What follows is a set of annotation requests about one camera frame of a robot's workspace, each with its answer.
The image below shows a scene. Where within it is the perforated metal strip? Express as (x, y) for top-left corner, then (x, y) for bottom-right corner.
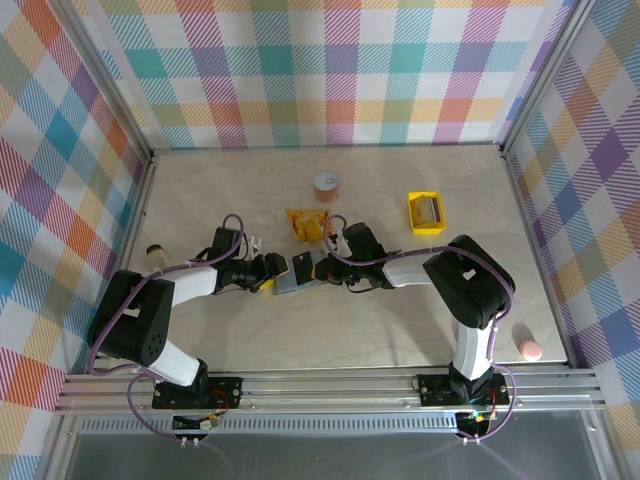
(79, 418), (464, 437)

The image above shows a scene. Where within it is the aluminium side rail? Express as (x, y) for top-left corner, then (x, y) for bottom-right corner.
(499, 147), (616, 480)
(42, 149), (160, 480)

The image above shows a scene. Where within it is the beige brown card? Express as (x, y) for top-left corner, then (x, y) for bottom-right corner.
(413, 197), (436, 224)

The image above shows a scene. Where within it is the aluminium mounting rail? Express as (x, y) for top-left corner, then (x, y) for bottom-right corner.
(54, 367), (604, 416)

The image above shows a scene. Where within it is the small beige bottle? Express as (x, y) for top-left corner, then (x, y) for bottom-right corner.
(144, 243), (171, 271)

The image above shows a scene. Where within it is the yellow snack packet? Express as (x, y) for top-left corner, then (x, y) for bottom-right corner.
(284, 207), (332, 244)

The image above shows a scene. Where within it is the aluminium corner post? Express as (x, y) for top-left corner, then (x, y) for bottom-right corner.
(49, 0), (156, 161)
(497, 0), (601, 159)

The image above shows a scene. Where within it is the plain black card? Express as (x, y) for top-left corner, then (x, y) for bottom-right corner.
(291, 251), (316, 287)

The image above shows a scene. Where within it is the grey metal plate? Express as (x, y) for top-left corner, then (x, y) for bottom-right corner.
(64, 433), (611, 480)

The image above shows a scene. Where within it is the orange tin can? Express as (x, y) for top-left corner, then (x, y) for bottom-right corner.
(313, 170), (342, 203)

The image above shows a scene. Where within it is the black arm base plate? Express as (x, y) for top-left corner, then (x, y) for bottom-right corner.
(417, 373), (511, 407)
(151, 375), (245, 411)

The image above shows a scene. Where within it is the pink cylinder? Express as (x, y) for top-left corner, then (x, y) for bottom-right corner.
(514, 324), (544, 362)

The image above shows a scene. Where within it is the yellow plastic bin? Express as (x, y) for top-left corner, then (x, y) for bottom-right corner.
(407, 190), (448, 235)

